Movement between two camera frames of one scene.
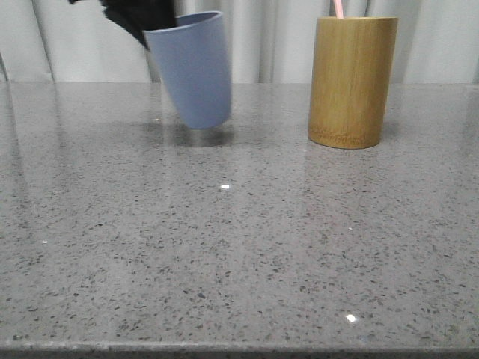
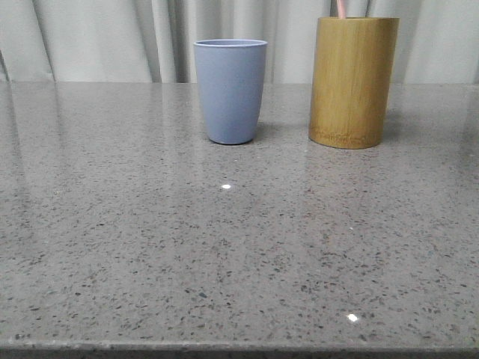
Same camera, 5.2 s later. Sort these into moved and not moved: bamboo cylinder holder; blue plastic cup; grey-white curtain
Moved: blue plastic cup
Not moved: bamboo cylinder holder; grey-white curtain
